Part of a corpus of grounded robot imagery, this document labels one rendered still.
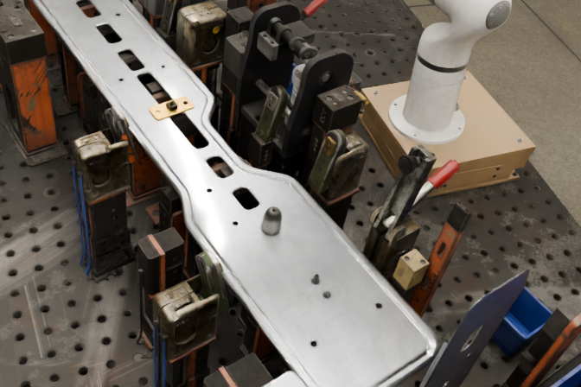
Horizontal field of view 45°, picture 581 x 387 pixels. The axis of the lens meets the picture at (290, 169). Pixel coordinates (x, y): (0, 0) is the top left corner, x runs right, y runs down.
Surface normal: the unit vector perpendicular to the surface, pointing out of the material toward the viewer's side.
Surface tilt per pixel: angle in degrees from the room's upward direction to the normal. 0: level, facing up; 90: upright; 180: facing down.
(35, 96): 90
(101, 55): 0
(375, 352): 0
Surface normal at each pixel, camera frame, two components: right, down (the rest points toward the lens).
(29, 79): 0.58, 0.64
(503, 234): 0.13, -0.69
